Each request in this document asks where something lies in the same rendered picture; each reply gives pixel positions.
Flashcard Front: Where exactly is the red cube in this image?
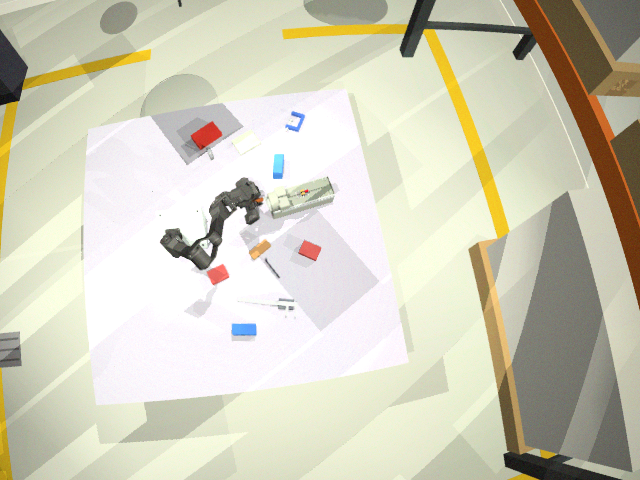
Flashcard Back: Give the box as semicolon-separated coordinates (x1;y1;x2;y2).
299;240;321;261

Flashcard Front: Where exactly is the red rectangular block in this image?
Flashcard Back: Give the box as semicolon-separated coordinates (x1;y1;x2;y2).
206;264;229;285
191;121;223;151

